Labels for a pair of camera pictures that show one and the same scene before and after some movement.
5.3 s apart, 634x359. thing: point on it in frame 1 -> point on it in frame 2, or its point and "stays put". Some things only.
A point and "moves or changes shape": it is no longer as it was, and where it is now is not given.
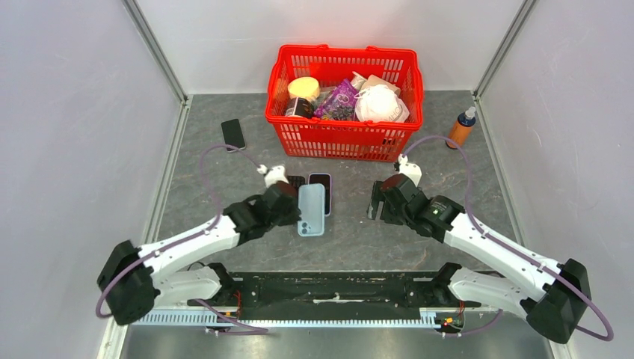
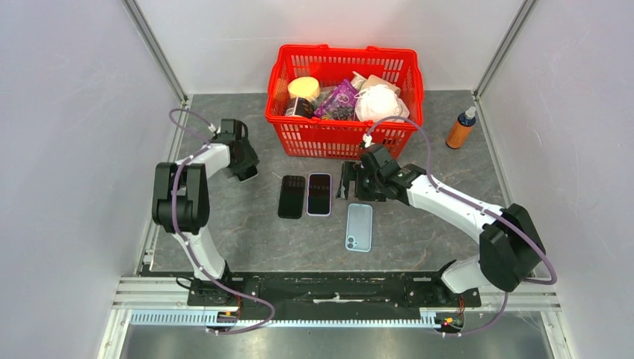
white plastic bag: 378,102 stays put
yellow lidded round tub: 304,87 stays put
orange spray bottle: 460,130 stays put
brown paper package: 374,80 stays put
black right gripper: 376,196 -> 351,172
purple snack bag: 339,104 stays put
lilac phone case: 324,179 stays put
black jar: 300,107 stays put
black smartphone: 325,180 stays put
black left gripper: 294,215 -> 251,157
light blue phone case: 312,206 -> 359,227
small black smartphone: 232,134 moves or changes shape
